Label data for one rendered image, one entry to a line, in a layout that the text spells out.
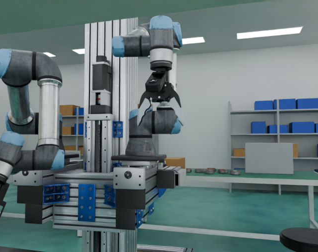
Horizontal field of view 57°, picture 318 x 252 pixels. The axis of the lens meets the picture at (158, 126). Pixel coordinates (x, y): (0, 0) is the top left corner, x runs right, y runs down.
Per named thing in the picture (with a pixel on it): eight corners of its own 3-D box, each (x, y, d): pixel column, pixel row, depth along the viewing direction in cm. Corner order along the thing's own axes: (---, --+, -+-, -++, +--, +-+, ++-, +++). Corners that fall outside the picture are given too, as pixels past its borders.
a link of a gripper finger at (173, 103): (191, 121, 95) (175, 98, 96) (190, 119, 89) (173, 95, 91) (184, 126, 95) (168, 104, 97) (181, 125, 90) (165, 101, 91)
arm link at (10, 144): (27, 143, 104) (25, 133, 97) (14, 172, 98) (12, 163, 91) (4, 137, 102) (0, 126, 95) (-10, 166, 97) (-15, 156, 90)
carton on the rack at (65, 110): (66, 117, 807) (66, 106, 808) (80, 117, 797) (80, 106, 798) (58, 116, 768) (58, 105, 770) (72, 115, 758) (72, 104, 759)
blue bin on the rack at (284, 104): (272, 111, 659) (272, 101, 661) (293, 111, 647) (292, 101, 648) (274, 109, 619) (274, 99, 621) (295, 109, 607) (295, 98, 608)
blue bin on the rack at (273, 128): (267, 133, 659) (266, 126, 660) (284, 133, 650) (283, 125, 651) (269, 133, 618) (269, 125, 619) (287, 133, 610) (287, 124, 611)
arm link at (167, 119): (154, 133, 150) (153, 26, 147) (182, 133, 149) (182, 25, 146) (151, 135, 138) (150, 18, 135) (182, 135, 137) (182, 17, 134)
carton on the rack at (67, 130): (70, 135, 801) (70, 127, 802) (79, 135, 794) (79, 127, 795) (61, 135, 763) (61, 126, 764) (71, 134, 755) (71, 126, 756)
